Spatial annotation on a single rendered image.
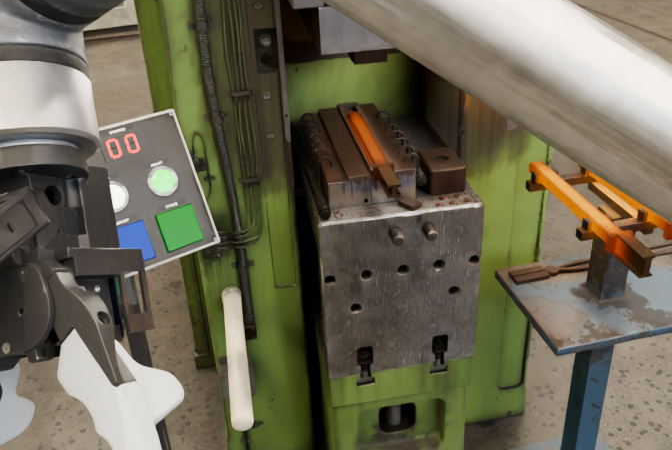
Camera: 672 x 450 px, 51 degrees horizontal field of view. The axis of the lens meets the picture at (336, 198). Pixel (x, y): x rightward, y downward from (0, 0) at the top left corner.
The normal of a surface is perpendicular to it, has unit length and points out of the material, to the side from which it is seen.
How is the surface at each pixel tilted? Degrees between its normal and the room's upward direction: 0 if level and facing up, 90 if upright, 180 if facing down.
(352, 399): 90
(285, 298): 90
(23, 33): 54
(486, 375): 90
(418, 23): 96
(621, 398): 0
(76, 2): 135
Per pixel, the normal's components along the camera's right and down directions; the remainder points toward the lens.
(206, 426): -0.04, -0.87
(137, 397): 0.80, -0.48
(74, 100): 0.90, -0.26
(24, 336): -0.43, -0.07
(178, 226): 0.48, -0.12
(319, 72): 0.18, 0.47
